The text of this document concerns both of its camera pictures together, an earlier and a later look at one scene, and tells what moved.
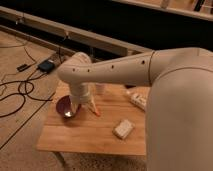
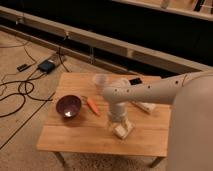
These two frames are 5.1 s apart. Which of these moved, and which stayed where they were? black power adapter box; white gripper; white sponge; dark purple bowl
Moved: white gripper
Stayed: black power adapter box; white sponge; dark purple bowl
